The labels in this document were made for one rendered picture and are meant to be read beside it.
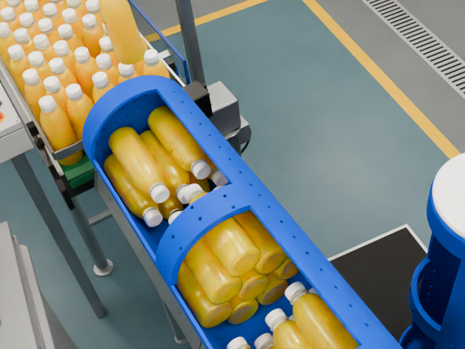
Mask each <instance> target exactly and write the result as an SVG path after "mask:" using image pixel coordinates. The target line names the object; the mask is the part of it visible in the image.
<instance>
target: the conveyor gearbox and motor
mask: <svg viewBox="0 0 465 349"><path fill-rule="evenodd" d="M207 89H208V92H210V102H211V103H212V113H213V116H212V117H210V118H208V119H209V120H210V121H211V123H212V124H213V125H214V126H215V127H216V128H217V129H218V130H219V132H220V133H221V134H222V135H223V137H224V138H225V139H226V140H227V141H228V142H229V144H230V145H231V146H232V147H233V148H234V149H235V151H236V152H237V153H238V155H239V156H240V157H241V154H242V153H243V152H244V150H245V149H246V148H247V146H248V144H249V141H250V140H251V138H250V136H251V130H250V127H249V124H248V123H247V121H246V120H245V119H244V118H243V117H242V116H241V114H240V112H239V102H238V100H239V99H238V98H236V97H235V95H234V94H233V93H232V92H231V91H230V90H229V89H228V88H227V87H226V85H225V84H224V82H222V81H218V82H216V83H214V84H212V85H210V86H208V87H207ZM245 142H246V144H245V146H244V148H243V149H242V150H241V146H240V145H241V144H243V143H245Z"/></svg>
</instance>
